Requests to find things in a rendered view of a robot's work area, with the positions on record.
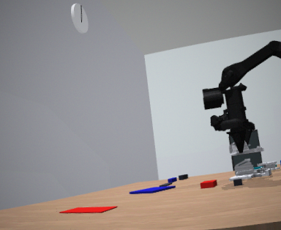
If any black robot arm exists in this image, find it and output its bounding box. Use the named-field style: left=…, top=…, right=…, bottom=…
left=202, top=41, right=281, bottom=131

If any red flat plate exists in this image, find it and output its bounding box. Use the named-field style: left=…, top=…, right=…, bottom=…
left=59, top=206, right=117, bottom=213

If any blue flat plate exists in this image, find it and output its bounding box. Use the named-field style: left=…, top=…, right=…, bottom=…
left=129, top=186, right=176, bottom=194

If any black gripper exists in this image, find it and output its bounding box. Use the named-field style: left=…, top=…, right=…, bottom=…
left=220, top=103, right=255, bottom=153

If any red rectangular block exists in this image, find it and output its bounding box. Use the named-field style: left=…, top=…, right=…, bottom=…
left=200, top=179, right=217, bottom=188

